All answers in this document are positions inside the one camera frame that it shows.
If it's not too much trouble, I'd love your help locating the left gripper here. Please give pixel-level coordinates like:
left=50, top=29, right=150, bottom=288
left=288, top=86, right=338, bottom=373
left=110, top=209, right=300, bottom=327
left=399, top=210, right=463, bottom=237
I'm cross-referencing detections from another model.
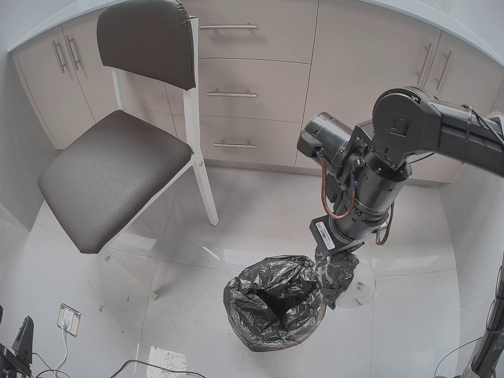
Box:
left=0, top=305, right=34, bottom=378

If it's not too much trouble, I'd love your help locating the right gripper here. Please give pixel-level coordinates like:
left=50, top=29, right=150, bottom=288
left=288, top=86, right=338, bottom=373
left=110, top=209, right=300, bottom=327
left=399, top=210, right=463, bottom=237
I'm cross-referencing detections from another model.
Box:
left=310, top=163, right=413, bottom=256

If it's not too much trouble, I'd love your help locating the black plastic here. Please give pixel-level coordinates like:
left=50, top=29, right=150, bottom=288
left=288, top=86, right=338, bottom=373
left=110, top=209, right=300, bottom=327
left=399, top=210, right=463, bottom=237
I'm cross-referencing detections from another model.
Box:
left=315, top=250, right=361, bottom=310

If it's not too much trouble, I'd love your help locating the black plastic bag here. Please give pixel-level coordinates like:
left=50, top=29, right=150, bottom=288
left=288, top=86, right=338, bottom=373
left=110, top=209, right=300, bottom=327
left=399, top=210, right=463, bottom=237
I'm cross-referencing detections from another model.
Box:
left=223, top=255, right=327, bottom=353

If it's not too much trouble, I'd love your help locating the beige cabinet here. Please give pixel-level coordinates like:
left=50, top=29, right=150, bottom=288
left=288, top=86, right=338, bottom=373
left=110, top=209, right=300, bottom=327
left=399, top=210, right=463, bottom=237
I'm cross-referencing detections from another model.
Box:
left=7, top=0, right=504, bottom=185

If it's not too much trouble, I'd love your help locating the black cable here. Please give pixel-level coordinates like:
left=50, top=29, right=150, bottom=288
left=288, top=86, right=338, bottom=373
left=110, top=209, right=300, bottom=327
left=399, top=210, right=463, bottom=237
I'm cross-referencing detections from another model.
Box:
left=31, top=351, right=60, bottom=378
left=110, top=358, right=206, bottom=378

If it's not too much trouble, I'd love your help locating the white cable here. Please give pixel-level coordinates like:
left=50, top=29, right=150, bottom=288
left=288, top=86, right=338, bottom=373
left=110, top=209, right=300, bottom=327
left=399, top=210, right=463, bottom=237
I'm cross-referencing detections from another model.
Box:
left=54, top=320, right=71, bottom=378

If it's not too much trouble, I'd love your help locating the thin grey cable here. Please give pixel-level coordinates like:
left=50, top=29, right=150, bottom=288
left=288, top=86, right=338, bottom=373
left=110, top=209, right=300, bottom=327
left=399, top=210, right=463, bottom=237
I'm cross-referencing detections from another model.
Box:
left=435, top=336, right=480, bottom=378

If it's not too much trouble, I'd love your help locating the grey padded chair white frame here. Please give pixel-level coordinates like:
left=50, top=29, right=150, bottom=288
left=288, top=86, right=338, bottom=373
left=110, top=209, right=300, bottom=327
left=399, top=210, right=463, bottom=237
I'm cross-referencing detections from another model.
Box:
left=37, top=0, right=219, bottom=301

